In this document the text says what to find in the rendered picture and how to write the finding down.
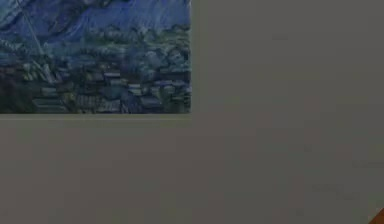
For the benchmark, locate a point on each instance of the brown wooden furniture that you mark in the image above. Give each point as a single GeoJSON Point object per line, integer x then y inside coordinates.
{"type": "Point", "coordinates": [379, 218]}

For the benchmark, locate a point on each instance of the blue landscape wall painting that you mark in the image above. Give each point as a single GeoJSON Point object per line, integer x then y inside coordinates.
{"type": "Point", "coordinates": [100, 56]}

